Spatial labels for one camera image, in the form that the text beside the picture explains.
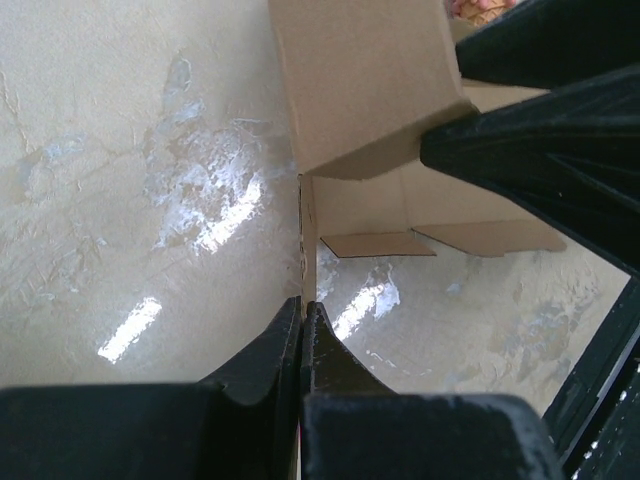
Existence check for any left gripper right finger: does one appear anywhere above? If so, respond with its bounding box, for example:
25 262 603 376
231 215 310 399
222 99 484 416
301 302 564 479

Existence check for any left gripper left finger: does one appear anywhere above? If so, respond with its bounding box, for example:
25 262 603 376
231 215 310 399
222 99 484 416
1 297 302 479

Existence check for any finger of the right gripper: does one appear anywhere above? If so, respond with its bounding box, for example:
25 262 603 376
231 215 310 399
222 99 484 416
456 0 639 88
420 64 639 275

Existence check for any brown cardboard box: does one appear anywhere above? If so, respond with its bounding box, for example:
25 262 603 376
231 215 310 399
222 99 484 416
268 1 566 303

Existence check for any toy ice cream cone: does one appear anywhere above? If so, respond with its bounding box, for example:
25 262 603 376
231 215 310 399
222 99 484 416
450 0 517 26

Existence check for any black base frame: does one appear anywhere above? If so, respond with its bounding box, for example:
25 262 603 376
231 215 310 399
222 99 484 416
543 279 639 480

